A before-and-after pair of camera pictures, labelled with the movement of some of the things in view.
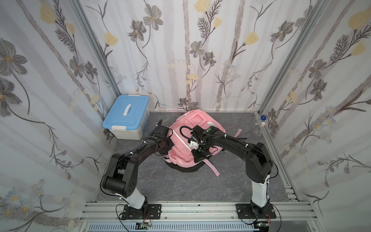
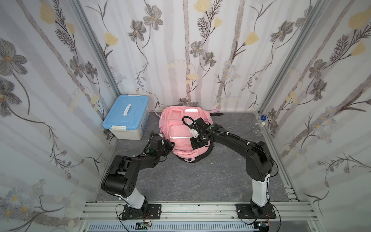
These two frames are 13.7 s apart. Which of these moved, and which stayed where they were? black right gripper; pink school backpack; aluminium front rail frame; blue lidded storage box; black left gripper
Moved: pink school backpack; black right gripper
Stayed: black left gripper; aluminium front rail frame; blue lidded storage box
